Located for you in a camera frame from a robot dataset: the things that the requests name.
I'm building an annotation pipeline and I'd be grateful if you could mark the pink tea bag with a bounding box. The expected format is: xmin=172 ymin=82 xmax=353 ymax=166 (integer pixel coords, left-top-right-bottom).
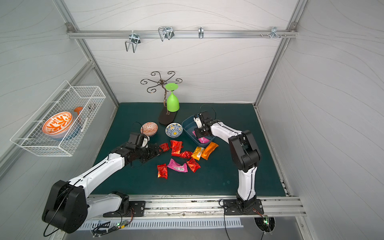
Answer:
xmin=167 ymin=159 xmax=188 ymax=173
xmin=198 ymin=137 xmax=211 ymax=144

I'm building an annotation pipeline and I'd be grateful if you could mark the orange tea bag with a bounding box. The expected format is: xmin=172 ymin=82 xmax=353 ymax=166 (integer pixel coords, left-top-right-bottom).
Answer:
xmin=201 ymin=142 xmax=219 ymax=160

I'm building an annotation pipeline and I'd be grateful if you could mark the small red tea bag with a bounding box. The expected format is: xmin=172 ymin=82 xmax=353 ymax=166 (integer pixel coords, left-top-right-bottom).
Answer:
xmin=160 ymin=143 xmax=170 ymax=153

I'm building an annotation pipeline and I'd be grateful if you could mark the yellow tea bag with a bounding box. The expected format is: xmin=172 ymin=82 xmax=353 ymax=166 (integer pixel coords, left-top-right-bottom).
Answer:
xmin=191 ymin=147 xmax=205 ymax=161

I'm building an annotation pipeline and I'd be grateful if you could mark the red tea bag front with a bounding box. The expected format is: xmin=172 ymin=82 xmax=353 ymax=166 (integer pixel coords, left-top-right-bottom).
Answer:
xmin=157 ymin=164 xmax=168 ymax=179

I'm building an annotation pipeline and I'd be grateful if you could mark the large red tea bag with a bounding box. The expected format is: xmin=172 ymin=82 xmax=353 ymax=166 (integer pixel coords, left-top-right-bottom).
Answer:
xmin=171 ymin=140 xmax=183 ymax=157

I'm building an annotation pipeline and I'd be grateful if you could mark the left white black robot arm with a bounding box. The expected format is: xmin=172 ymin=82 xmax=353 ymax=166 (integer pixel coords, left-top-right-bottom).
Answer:
xmin=42 ymin=133 xmax=164 ymax=234

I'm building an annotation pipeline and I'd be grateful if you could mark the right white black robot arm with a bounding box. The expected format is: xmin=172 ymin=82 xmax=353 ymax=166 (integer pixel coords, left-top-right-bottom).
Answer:
xmin=193 ymin=111 xmax=262 ymax=209

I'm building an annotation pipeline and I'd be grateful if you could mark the blue plastic storage box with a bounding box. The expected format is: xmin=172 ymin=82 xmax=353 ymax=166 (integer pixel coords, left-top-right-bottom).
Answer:
xmin=181 ymin=115 xmax=216 ymax=148

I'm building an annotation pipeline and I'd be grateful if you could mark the orange patterned ceramic bowl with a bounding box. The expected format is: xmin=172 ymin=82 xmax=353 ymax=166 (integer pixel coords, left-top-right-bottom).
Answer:
xmin=141 ymin=122 xmax=159 ymax=137

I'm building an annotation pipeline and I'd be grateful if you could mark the blue patterned small bowl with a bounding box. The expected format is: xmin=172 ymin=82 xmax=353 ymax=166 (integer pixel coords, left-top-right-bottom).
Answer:
xmin=165 ymin=123 xmax=183 ymax=139

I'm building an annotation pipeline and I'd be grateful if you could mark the green plastic goblet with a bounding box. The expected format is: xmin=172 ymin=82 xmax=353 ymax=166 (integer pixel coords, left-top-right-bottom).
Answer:
xmin=166 ymin=83 xmax=180 ymax=113

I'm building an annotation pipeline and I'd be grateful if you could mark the dark cup stand with rod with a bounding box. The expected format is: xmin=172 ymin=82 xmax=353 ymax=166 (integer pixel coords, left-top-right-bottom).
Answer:
xmin=140 ymin=71 xmax=183 ymax=126

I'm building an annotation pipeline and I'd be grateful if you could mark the orange spoon in basket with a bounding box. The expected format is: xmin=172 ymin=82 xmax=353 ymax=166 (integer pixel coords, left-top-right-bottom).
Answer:
xmin=74 ymin=107 xmax=83 ymax=122

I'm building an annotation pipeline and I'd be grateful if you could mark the orange white bowl in basket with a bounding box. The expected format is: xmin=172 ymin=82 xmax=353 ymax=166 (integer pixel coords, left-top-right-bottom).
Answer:
xmin=42 ymin=112 xmax=74 ymax=139

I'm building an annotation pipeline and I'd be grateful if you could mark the metal double hook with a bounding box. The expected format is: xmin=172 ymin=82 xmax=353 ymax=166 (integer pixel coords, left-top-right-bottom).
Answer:
xmin=125 ymin=31 xmax=141 ymax=53

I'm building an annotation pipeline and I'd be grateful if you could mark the metal hook right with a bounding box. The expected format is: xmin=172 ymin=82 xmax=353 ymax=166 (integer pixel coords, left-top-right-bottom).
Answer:
xmin=260 ymin=27 xmax=286 ymax=39

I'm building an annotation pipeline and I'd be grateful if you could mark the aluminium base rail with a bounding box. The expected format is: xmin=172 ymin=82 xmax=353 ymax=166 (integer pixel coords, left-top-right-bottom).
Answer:
xmin=130 ymin=195 xmax=307 ymax=219

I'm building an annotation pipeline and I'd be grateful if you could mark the white wire wall basket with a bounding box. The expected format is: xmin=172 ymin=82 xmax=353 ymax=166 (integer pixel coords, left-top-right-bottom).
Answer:
xmin=10 ymin=81 xmax=106 ymax=157

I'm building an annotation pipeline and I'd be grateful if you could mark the aluminium top rail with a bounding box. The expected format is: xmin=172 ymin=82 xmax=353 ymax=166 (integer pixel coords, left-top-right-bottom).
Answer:
xmin=67 ymin=29 xmax=299 ymax=40

